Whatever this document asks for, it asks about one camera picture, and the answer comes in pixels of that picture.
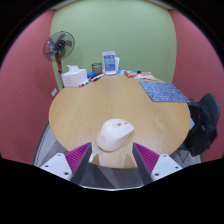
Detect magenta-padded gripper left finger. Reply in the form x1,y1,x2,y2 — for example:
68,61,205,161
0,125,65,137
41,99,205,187
39,142,93,185

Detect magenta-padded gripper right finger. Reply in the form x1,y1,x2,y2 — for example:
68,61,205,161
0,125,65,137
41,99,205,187
132,142,184,185

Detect beige computer mouse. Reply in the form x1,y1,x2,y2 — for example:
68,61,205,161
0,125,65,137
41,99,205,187
95,118,136,152

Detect blue patterned mouse pad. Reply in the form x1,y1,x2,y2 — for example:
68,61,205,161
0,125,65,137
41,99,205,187
138,80,191,103

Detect black chair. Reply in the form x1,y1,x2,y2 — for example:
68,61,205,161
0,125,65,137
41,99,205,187
186,92,221,158

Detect black whiteboard marker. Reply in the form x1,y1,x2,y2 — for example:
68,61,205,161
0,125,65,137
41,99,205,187
78,78,92,88
89,73,105,83

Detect white tissue box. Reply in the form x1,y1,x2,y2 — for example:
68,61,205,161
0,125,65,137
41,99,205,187
61,64,88,88

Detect orange and white snack packet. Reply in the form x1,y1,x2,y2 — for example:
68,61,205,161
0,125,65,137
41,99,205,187
142,71,157,81

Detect orange snack bag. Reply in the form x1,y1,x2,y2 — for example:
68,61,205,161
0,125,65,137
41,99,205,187
125,69,138,78

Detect dark mesh pen cup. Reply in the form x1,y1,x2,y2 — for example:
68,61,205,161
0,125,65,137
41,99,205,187
91,62,103,76

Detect acrylic sign stand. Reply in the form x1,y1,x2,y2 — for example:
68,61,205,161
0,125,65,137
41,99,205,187
101,50,118,76

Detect standing fan with red pole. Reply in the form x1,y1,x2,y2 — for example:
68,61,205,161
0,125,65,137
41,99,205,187
42,30,76,75

